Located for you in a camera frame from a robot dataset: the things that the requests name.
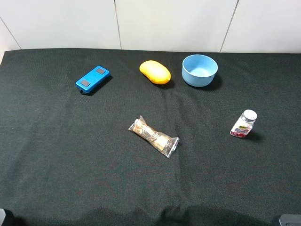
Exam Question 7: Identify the black table cloth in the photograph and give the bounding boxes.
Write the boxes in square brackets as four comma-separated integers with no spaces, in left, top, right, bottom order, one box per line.
[0,48,301,226]

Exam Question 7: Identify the light blue bowl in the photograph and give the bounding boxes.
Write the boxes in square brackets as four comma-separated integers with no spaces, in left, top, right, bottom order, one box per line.
[182,54,218,88]

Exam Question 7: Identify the yellow mango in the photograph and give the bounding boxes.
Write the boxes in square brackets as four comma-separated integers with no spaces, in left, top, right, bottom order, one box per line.
[139,60,171,85]

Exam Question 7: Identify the clear wrapped snack bar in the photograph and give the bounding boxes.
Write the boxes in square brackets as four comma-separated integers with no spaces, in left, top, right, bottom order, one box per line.
[128,115,180,158]

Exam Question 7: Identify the small clear bottle white cap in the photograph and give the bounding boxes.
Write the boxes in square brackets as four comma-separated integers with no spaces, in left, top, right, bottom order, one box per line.
[230,109,257,138]

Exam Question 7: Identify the blue rectangular box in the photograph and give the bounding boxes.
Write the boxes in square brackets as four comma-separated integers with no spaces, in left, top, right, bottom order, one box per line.
[75,66,111,94]

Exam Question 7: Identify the grey object bottom left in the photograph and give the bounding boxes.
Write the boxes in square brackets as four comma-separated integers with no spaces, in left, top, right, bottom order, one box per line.
[0,209,6,226]

